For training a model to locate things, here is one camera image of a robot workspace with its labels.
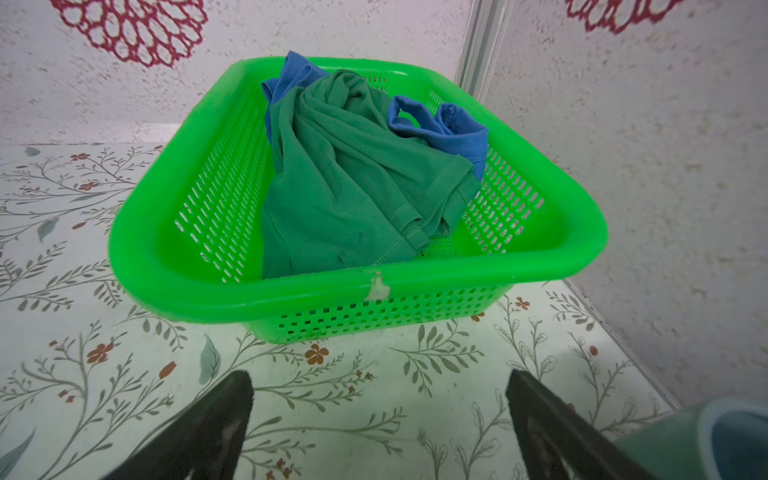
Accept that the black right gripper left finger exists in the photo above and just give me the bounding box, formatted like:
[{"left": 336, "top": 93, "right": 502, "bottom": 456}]
[{"left": 105, "top": 370, "right": 253, "bottom": 479}]

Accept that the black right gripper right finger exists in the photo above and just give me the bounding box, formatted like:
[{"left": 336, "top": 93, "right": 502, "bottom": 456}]
[{"left": 505, "top": 370, "right": 653, "bottom": 479}]

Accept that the green tank top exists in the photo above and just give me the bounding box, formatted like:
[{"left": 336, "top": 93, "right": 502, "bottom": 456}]
[{"left": 261, "top": 70, "right": 480, "bottom": 279}]

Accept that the blue tank top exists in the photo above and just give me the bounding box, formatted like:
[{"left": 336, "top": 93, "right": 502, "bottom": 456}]
[{"left": 261, "top": 51, "right": 489, "bottom": 180}]

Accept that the teal green cup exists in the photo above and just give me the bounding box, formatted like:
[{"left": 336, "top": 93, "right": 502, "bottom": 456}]
[{"left": 615, "top": 398, "right": 767, "bottom": 479}]

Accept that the bright green plastic basket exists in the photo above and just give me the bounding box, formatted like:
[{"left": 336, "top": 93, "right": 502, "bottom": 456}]
[{"left": 109, "top": 57, "right": 609, "bottom": 344}]

